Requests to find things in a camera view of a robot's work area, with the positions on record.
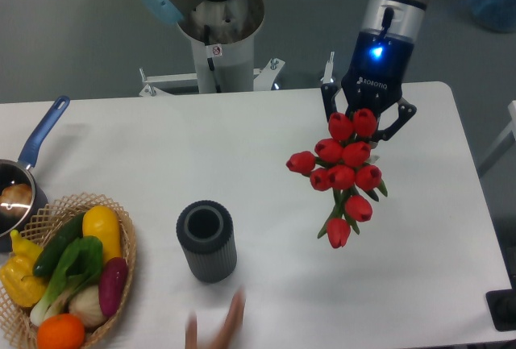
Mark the orange fruit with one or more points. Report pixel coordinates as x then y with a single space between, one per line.
61 331

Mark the yellow squash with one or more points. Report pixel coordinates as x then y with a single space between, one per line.
103 223

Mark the blurred human hand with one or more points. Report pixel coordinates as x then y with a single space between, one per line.
227 331

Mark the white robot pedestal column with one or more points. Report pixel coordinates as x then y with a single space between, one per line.
222 36

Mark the white furniture leg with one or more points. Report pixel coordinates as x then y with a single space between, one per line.
500 146

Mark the dark grey ribbed vase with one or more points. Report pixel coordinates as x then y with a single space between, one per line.
205 232

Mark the black device at edge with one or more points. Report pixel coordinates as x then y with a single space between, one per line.
501 305

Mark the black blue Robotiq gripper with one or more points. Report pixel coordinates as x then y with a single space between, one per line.
374 81

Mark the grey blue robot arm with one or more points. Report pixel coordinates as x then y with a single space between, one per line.
400 19

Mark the green bok choy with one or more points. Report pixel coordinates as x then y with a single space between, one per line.
80 265

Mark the yellow bell pepper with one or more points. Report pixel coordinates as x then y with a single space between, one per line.
22 286

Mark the dark green cucumber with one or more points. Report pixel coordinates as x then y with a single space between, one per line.
50 256

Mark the beige garlic bulb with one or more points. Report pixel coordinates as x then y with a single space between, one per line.
85 305

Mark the white metal base frame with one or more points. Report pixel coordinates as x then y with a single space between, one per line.
267 78

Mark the blue handled saucepan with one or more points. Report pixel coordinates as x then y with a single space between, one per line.
18 171

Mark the red tulip bouquet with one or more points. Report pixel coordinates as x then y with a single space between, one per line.
343 164

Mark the brown bread roll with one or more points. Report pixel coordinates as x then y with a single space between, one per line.
16 200

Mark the purple sweet potato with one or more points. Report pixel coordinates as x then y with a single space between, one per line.
111 285

